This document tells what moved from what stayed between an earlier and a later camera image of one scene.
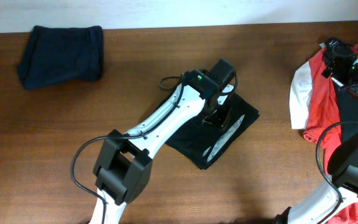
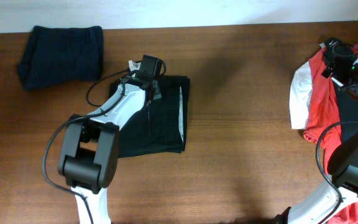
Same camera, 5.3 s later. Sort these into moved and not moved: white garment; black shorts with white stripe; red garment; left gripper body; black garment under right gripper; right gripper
Moved: left gripper body; black shorts with white stripe
Not moved: right gripper; white garment; black garment under right gripper; red garment
